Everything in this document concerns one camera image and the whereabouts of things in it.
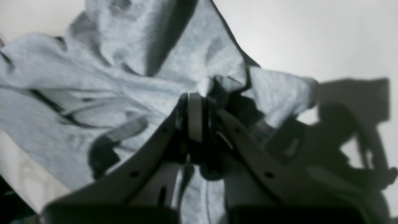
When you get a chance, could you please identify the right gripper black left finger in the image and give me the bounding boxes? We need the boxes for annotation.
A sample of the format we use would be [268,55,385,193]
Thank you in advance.
[41,94,188,224]

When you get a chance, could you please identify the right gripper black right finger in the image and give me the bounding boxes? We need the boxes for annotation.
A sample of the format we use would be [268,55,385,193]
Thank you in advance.
[207,98,371,224]

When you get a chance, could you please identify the grey t-shirt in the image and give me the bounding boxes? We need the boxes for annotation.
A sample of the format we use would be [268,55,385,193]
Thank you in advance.
[1,0,318,224]

